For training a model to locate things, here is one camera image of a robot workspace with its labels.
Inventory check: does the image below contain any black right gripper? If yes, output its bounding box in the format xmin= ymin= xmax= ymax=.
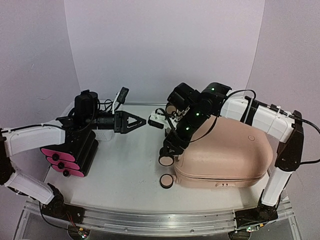
xmin=163 ymin=104 xmax=211 ymax=156

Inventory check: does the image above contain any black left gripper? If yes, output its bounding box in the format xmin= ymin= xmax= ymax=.
xmin=83 ymin=110 xmax=147 ymax=135

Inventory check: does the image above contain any beige hard-shell suitcase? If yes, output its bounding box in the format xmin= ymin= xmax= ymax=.
xmin=159 ymin=116 xmax=273 ymax=189

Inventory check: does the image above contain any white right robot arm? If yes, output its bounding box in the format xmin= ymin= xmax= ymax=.
xmin=152 ymin=82 xmax=304 ymax=222

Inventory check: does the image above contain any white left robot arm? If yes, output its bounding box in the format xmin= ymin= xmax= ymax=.
xmin=0 ymin=87 xmax=147 ymax=219

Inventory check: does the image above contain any white perforated plastic basket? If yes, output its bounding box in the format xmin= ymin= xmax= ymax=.
xmin=94 ymin=129 xmax=115 ymax=142

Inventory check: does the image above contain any black pink drawer organizer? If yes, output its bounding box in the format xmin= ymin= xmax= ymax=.
xmin=40 ymin=130 xmax=99 ymax=178

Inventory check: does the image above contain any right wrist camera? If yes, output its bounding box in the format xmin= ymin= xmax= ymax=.
xmin=147 ymin=110 xmax=173 ymax=129

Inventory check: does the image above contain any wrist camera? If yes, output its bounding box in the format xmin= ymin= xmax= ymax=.
xmin=111 ymin=87 xmax=129 ymax=114
xmin=147 ymin=110 xmax=173 ymax=129

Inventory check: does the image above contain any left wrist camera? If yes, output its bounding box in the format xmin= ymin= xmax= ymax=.
xmin=111 ymin=87 xmax=129 ymax=114

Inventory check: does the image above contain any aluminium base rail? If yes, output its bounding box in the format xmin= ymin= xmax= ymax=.
xmin=24 ymin=198 xmax=295 ymax=237

